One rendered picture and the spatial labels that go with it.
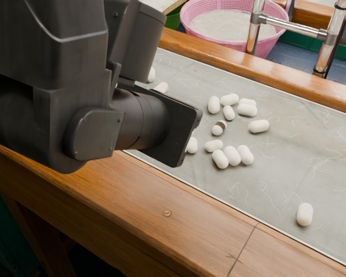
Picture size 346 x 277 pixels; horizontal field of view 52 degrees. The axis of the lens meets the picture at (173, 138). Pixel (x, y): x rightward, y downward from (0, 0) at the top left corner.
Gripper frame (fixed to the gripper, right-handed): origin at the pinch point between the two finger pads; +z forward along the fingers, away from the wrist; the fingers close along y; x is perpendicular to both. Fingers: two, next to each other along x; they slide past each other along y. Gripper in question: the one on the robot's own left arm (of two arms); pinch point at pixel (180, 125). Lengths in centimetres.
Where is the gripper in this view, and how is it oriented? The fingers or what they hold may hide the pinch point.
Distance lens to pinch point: 46.1
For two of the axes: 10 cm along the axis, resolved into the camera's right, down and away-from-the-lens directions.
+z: 4.2, 0.0, 9.1
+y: -8.3, -3.9, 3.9
